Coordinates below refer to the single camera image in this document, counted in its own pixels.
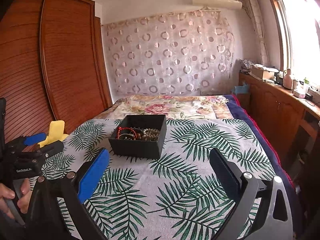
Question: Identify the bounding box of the red string bracelet with charms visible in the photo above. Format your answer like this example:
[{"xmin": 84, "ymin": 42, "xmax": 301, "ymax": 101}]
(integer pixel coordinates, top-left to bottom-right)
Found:
[{"xmin": 115, "ymin": 126, "xmax": 142, "ymax": 140}]

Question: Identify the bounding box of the white pearl bead necklace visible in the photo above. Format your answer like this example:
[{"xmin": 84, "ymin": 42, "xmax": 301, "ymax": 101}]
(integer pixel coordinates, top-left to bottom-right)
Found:
[{"xmin": 139, "ymin": 127, "xmax": 161, "ymax": 142}]

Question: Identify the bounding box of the dark bead jewelry pile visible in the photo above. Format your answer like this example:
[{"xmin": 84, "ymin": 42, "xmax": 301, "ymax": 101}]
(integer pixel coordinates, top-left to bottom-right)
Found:
[{"xmin": 116, "ymin": 133, "xmax": 136, "ymax": 140}]

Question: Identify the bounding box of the black square jewelry box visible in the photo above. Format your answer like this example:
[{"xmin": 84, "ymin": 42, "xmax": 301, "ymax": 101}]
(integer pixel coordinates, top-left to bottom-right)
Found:
[{"xmin": 108, "ymin": 114, "xmax": 167, "ymax": 160}]

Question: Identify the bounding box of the person's left hand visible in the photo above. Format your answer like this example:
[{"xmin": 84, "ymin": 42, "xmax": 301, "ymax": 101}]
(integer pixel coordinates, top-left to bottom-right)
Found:
[{"xmin": 0, "ymin": 178, "xmax": 33, "ymax": 220}]

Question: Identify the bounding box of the yellow plush toy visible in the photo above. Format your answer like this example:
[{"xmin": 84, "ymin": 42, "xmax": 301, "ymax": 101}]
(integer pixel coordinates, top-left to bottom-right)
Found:
[{"xmin": 38, "ymin": 120, "xmax": 68, "ymax": 148}]

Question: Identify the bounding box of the navy blue blanket red trim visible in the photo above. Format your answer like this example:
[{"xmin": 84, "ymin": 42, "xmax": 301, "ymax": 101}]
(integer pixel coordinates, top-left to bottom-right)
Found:
[{"xmin": 223, "ymin": 94, "xmax": 296, "ymax": 188}]

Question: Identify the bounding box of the palm leaf print cloth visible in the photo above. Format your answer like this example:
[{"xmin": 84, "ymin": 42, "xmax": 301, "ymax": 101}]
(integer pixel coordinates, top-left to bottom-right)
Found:
[{"xmin": 28, "ymin": 117, "xmax": 277, "ymax": 240}]

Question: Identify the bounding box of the brown wooden wardrobe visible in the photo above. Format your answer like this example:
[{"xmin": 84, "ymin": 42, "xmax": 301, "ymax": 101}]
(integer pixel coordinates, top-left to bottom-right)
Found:
[{"xmin": 1, "ymin": 0, "xmax": 112, "ymax": 141}]

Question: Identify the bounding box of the blue tissue box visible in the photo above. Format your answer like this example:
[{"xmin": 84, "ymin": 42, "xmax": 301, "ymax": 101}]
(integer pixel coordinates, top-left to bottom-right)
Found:
[{"xmin": 231, "ymin": 83, "xmax": 250, "ymax": 95}]

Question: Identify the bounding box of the wooden side cabinet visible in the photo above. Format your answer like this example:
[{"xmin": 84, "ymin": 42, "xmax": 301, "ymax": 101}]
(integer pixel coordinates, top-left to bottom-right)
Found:
[{"xmin": 239, "ymin": 73, "xmax": 319, "ymax": 168}]

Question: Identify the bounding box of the floral quilt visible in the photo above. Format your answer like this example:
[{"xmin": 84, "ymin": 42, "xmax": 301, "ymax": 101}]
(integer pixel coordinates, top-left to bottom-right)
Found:
[{"xmin": 96, "ymin": 95, "xmax": 233, "ymax": 120}]

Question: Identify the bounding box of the pink bottle on sill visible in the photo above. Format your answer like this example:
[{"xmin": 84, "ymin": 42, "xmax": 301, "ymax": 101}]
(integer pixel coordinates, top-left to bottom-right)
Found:
[{"xmin": 283, "ymin": 68, "xmax": 293, "ymax": 90}]

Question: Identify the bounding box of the cardboard box on cabinet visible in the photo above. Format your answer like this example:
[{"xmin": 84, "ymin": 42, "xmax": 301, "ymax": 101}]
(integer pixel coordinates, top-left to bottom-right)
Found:
[{"xmin": 251, "ymin": 64, "xmax": 279, "ymax": 80}]

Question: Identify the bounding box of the circle patterned sheer curtain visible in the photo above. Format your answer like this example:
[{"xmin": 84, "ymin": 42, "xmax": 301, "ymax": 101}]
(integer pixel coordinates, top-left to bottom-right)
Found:
[{"xmin": 102, "ymin": 10, "xmax": 234, "ymax": 98}]

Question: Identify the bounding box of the window with white frame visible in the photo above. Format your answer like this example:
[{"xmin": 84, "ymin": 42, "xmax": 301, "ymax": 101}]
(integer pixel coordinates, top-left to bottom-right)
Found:
[{"xmin": 270, "ymin": 0, "xmax": 319, "ymax": 89}]

